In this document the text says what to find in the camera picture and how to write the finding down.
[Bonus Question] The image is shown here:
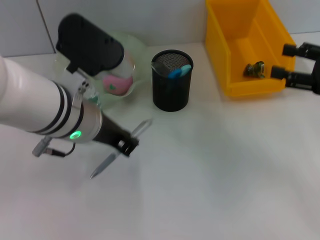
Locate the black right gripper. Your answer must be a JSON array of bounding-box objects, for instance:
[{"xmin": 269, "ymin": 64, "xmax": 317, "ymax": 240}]
[{"xmin": 271, "ymin": 41, "xmax": 320, "ymax": 96}]

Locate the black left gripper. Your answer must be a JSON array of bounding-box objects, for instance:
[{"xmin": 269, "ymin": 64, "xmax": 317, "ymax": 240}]
[{"xmin": 93, "ymin": 115, "xmax": 140, "ymax": 158}]

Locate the grey ballpoint pen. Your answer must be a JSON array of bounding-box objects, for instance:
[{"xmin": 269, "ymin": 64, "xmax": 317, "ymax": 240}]
[{"xmin": 89, "ymin": 119, "xmax": 153, "ymax": 180}]

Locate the pink peach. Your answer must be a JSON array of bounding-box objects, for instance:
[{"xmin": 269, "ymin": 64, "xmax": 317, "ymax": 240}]
[{"xmin": 101, "ymin": 74, "xmax": 134, "ymax": 96}]

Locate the clear plastic ruler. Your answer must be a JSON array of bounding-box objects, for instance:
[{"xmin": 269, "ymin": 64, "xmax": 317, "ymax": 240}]
[{"xmin": 151, "ymin": 61, "xmax": 171, "ymax": 78}]

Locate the blue pen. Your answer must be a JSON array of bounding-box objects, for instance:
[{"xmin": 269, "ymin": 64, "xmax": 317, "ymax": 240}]
[{"xmin": 167, "ymin": 64, "xmax": 192, "ymax": 94}]

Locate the black mesh pen cup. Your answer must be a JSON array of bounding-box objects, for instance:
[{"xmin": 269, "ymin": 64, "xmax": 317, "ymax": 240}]
[{"xmin": 150, "ymin": 49, "xmax": 195, "ymax": 113}]

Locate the green glass fruit plate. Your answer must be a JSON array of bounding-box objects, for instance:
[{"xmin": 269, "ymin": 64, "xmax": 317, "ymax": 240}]
[{"xmin": 54, "ymin": 30, "xmax": 148, "ymax": 110}]

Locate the yellow plastic bin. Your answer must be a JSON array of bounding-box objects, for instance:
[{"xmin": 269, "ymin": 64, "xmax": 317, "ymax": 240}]
[{"xmin": 205, "ymin": 0, "xmax": 298, "ymax": 98}]

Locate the left gripper cable with plug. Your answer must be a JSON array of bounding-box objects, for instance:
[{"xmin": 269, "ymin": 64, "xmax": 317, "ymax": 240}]
[{"xmin": 31, "ymin": 136, "xmax": 76, "ymax": 158}]

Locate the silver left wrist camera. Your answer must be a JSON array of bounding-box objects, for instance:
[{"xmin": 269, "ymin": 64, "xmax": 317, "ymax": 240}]
[{"xmin": 55, "ymin": 13, "xmax": 137, "ymax": 81}]

